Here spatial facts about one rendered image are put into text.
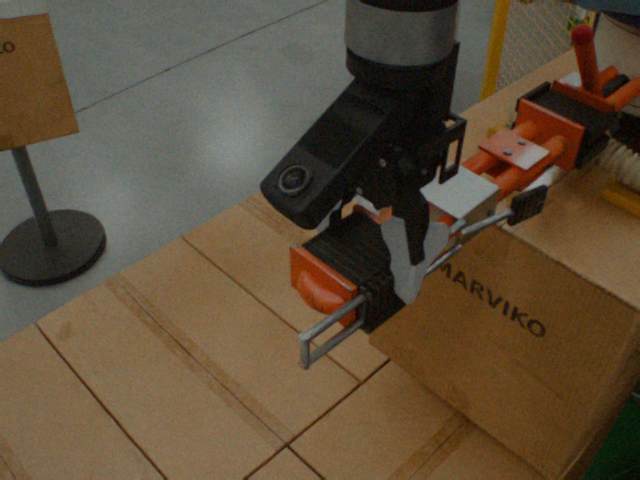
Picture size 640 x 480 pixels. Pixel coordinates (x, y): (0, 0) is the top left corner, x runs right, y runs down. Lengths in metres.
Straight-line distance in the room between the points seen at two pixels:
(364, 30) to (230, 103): 2.79
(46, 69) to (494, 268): 1.32
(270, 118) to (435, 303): 2.16
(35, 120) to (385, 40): 1.56
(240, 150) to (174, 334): 1.56
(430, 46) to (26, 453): 1.09
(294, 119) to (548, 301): 2.31
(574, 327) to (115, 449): 0.83
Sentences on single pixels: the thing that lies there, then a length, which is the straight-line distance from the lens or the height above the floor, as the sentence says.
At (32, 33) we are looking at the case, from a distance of 1.82.
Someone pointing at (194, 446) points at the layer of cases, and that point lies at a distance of 1.25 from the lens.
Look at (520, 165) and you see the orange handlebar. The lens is 0.71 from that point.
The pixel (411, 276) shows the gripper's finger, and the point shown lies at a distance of 0.53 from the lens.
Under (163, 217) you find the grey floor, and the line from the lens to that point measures 2.57.
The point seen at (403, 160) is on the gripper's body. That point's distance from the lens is 0.48.
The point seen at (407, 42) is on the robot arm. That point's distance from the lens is 0.43.
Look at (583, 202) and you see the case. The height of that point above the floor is 1.07.
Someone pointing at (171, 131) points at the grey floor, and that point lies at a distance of 3.05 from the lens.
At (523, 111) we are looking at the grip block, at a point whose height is 1.22.
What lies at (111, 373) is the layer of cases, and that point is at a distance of 1.38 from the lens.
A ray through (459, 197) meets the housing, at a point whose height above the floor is 1.22.
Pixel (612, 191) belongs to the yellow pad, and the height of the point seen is 1.09.
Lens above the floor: 1.61
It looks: 42 degrees down
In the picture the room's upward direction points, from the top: straight up
